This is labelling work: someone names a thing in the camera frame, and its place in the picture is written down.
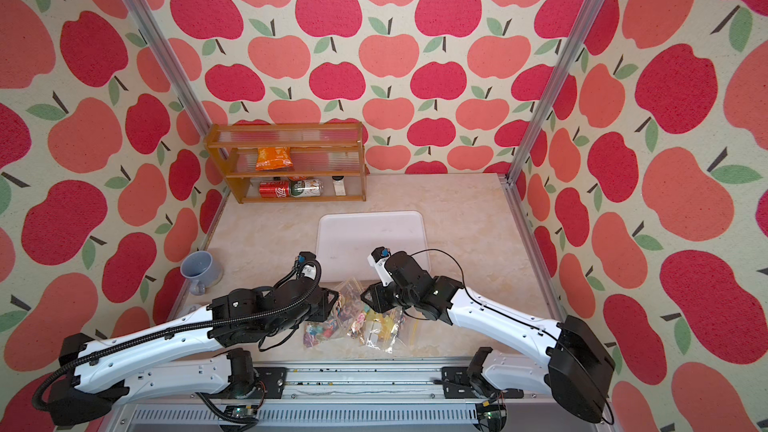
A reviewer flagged red soda can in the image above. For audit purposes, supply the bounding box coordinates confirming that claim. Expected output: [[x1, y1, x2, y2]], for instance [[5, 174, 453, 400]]
[[258, 180, 291, 199]]

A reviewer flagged grey blue mug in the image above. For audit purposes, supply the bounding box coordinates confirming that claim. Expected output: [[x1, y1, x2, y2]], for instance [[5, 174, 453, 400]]
[[180, 250, 223, 296]]

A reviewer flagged aluminium corner post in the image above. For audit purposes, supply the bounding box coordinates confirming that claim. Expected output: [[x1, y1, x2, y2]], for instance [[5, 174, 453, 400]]
[[122, 0, 211, 138], [506, 0, 631, 184]]

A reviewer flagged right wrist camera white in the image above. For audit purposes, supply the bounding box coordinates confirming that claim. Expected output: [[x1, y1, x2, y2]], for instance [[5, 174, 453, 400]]
[[368, 246, 392, 286]]

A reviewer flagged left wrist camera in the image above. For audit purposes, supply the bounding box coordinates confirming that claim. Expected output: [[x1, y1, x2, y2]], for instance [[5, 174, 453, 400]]
[[293, 251, 317, 280]]

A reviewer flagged wooden shelf rack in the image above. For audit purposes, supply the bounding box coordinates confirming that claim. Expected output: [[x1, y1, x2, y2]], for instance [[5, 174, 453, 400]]
[[204, 122, 367, 204]]

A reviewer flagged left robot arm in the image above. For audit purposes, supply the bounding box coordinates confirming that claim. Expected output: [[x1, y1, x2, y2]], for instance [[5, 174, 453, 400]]
[[31, 252, 339, 427]]

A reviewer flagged ziploc bag of small candies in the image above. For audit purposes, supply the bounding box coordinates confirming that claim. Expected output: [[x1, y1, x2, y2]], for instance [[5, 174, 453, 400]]
[[341, 296, 382, 339]]

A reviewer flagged left aluminium corner post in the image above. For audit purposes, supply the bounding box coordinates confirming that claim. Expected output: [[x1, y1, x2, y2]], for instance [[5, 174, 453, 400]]
[[122, 0, 211, 138]]

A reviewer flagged orange snack bag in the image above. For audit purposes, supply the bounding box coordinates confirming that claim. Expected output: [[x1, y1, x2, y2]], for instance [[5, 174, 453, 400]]
[[255, 147, 294, 171]]

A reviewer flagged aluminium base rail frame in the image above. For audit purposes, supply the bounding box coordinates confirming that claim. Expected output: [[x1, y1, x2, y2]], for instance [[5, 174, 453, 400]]
[[101, 352, 614, 431]]

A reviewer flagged ziploc bag of yellow candies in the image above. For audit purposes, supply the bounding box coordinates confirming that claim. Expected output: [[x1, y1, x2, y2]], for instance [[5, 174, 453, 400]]
[[360, 308, 419, 354]]

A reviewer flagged ziploc bag of colourful candies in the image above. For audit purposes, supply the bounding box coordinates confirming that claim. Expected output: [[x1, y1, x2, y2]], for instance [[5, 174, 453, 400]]
[[303, 278, 363, 348]]

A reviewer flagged right aluminium corner post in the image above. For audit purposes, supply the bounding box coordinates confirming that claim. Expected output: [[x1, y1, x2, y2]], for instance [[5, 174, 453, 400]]
[[506, 0, 631, 184]]

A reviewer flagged green soda can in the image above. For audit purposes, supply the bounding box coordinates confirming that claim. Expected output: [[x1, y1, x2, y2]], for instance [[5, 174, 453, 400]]
[[290, 179, 323, 198]]

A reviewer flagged small white bottle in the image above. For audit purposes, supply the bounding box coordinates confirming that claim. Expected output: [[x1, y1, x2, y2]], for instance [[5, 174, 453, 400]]
[[332, 176, 347, 197]]

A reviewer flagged white plastic tray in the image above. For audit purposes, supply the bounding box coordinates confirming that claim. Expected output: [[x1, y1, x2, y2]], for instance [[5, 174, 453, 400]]
[[316, 211, 427, 283]]

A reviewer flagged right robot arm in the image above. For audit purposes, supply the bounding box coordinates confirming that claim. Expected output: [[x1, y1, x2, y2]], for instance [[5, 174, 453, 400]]
[[361, 247, 615, 424]]

